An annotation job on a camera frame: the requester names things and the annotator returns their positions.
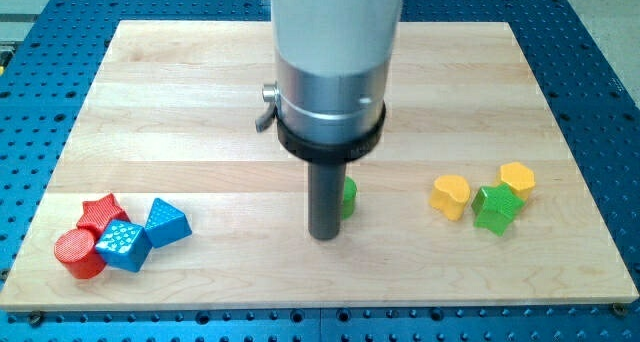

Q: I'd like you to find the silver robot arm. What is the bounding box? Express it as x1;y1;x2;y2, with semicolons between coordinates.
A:
270;0;403;164

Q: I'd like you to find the yellow heart block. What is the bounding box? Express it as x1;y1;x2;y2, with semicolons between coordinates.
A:
429;175;471;221

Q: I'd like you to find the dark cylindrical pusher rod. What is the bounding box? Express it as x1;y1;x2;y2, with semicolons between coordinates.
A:
308;163;346;240

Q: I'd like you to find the green cylinder block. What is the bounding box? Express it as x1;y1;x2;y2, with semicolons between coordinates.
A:
341;176;358;219

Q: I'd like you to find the wooden board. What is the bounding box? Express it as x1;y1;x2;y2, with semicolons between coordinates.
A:
1;21;638;311

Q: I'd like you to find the blue triangle block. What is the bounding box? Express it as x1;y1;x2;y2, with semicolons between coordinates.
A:
144;198;192;248

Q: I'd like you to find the green star block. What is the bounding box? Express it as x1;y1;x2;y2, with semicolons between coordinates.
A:
471;184;525;236

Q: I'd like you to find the yellow hexagon block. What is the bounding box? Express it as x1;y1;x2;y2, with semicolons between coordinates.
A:
495;162;536;201

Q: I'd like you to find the blue cube block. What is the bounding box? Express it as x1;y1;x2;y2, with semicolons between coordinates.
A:
95;220;152;272

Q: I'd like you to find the red star block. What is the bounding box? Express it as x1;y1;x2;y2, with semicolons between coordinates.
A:
76;193;130;240

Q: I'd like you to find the red cylinder block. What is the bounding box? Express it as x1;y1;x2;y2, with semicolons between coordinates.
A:
54;229;106;279

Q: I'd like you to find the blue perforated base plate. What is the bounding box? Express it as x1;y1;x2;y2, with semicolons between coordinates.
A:
1;0;639;341

